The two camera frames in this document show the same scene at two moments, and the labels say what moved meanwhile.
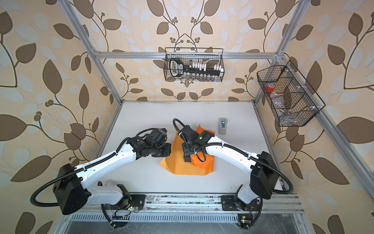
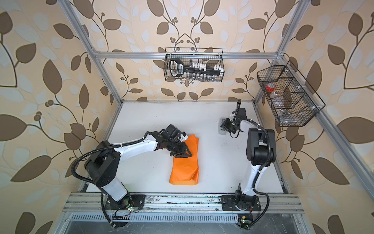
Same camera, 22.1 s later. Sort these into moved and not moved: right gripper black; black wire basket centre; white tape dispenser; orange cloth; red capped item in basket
Moved: orange cloth; right gripper black
Not moved: black wire basket centre; white tape dispenser; red capped item in basket
